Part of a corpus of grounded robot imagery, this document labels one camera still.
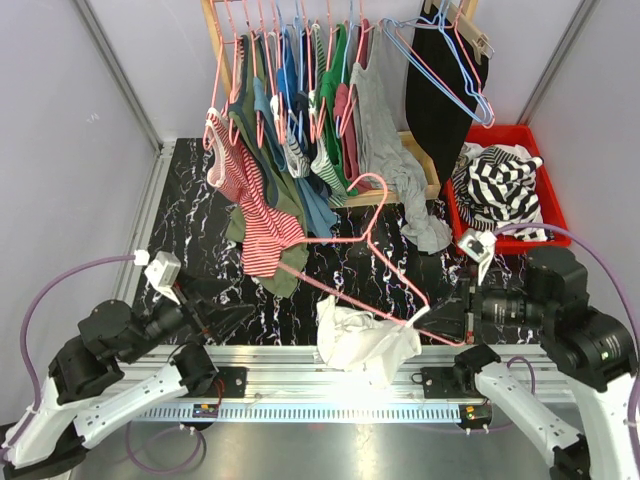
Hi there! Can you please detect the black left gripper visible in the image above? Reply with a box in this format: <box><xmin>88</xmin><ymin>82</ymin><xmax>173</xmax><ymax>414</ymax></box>
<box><xmin>119</xmin><ymin>269</ymin><xmax>255</xmax><ymax>365</ymax></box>

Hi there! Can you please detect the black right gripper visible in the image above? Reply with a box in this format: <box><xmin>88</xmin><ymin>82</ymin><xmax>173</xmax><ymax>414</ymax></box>
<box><xmin>414</xmin><ymin>263</ymin><xmax>554</xmax><ymax>342</ymax></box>

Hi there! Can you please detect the pink wire hanger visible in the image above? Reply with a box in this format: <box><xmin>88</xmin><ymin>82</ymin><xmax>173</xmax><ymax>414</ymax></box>
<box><xmin>398</xmin><ymin>13</ymin><xmax>495</xmax><ymax>121</ymax></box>
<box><xmin>254</xmin><ymin>204</ymin><xmax>464</xmax><ymax>346</ymax></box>

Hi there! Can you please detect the purple black striped tank top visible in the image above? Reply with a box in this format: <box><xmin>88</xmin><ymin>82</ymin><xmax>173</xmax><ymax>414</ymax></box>
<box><xmin>451</xmin><ymin>149</ymin><xmax>477</xmax><ymax>224</ymax></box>

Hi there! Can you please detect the white plain tank top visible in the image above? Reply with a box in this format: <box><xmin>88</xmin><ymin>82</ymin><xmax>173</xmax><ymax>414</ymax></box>
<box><xmin>316</xmin><ymin>296</ymin><xmax>422</xmax><ymax>388</ymax></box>

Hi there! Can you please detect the black white wide-striped top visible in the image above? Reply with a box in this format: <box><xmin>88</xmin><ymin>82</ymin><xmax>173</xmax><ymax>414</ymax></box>
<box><xmin>467</xmin><ymin>145</ymin><xmax>548</xmax><ymax>242</ymax></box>

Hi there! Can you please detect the grey tank top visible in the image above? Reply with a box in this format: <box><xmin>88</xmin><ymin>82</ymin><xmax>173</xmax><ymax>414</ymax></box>
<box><xmin>350</xmin><ymin>26</ymin><xmax>452</xmax><ymax>254</ymax></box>

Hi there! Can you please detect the light blue wire hanger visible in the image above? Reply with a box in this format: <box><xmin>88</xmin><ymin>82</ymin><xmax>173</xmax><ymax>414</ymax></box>
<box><xmin>381</xmin><ymin>14</ymin><xmax>474</xmax><ymax>121</ymax></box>
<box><xmin>438</xmin><ymin>1</ymin><xmax>495</xmax><ymax>129</ymax></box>

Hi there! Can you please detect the white navy-trimmed tank top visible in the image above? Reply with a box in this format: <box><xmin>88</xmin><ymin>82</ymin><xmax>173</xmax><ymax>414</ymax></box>
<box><xmin>460</xmin><ymin>142</ymin><xmax>533</xmax><ymax>159</ymax></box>

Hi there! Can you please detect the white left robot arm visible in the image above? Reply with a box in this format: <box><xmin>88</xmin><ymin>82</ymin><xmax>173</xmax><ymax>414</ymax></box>
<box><xmin>1</xmin><ymin>278</ymin><xmax>255</xmax><ymax>479</ymax></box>

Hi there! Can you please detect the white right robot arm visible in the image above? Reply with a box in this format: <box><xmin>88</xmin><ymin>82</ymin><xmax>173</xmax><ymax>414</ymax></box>
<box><xmin>412</xmin><ymin>246</ymin><xmax>639</xmax><ymax>479</ymax></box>

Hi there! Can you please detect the red white striped tank top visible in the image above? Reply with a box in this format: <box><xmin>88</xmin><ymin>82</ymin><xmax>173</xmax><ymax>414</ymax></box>
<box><xmin>205</xmin><ymin>108</ymin><xmax>303</xmax><ymax>277</ymax></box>

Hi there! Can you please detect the light blue tank top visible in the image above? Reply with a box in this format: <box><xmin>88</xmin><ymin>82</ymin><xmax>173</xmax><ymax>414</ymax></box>
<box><xmin>253</xmin><ymin>76</ymin><xmax>337</xmax><ymax>238</ymax></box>

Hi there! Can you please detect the green white striped tank top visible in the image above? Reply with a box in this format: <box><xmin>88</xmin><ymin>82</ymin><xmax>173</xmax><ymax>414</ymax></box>
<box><xmin>308</xmin><ymin>23</ymin><xmax>347</xmax><ymax>208</ymax></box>

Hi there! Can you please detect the olive green tank top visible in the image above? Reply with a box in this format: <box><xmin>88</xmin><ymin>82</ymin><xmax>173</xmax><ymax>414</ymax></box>
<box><xmin>214</xmin><ymin>35</ymin><xmax>308</xmax><ymax>298</ymax></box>

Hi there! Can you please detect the maroon tank top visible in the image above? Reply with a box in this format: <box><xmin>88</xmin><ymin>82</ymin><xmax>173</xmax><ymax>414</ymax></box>
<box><xmin>334</xmin><ymin>29</ymin><xmax>360</xmax><ymax>184</ymax></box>

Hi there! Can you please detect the wooden clothes rack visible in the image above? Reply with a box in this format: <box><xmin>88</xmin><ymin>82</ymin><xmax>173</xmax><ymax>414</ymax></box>
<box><xmin>201</xmin><ymin>0</ymin><xmax>479</xmax><ymax>208</ymax></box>

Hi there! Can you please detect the black garment on rack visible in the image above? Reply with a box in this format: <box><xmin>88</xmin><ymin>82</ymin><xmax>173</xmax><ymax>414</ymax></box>
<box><xmin>404</xmin><ymin>0</ymin><xmax>489</xmax><ymax>186</ymax></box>

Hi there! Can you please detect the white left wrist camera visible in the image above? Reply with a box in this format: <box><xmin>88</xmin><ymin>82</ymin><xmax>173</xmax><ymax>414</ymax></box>
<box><xmin>133</xmin><ymin>249</ymin><xmax>181</xmax><ymax>305</ymax></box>

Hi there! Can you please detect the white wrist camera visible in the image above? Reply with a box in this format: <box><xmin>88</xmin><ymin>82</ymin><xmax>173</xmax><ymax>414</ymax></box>
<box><xmin>457</xmin><ymin>229</ymin><xmax>497</xmax><ymax>286</ymax></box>
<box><xmin>133</xmin><ymin>249</ymin><xmax>181</xmax><ymax>305</ymax></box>

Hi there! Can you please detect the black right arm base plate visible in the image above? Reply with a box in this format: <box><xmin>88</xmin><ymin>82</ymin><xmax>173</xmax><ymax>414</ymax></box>
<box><xmin>420</xmin><ymin>367</ymin><xmax>482</xmax><ymax>400</ymax></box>

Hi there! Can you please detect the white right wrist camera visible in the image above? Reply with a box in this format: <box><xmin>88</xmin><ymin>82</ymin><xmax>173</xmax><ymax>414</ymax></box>
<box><xmin>457</xmin><ymin>229</ymin><xmax>497</xmax><ymax>286</ymax></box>

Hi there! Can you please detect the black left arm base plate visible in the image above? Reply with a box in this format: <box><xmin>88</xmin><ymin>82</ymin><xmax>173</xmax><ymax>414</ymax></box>
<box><xmin>202</xmin><ymin>366</ymin><xmax>249</xmax><ymax>399</ymax></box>

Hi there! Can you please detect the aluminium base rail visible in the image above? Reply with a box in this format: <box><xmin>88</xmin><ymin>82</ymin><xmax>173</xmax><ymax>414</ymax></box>
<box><xmin>99</xmin><ymin>344</ymin><xmax>611</xmax><ymax>407</ymax></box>

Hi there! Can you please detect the white slotted cable duct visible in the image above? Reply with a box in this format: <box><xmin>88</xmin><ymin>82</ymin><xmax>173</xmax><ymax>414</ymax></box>
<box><xmin>137</xmin><ymin>402</ymin><xmax>461</xmax><ymax>424</ymax></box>

